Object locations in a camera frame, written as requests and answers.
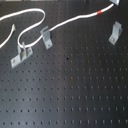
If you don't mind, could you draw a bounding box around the grey clip at top edge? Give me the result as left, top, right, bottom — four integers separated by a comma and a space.
110, 0, 120, 5

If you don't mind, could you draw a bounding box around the grey cable clip middle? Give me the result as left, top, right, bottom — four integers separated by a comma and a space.
40, 27, 53, 49

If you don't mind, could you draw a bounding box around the grey cable clip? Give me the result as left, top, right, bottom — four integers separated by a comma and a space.
109, 22, 123, 45
11, 43, 33, 68
40, 27, 53, 49

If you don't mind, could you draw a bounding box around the grey cable clip left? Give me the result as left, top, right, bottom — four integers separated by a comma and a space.
11, 43, 33, 68

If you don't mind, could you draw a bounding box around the grey cable clip right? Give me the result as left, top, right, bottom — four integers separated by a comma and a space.
109, 22, 123, 45

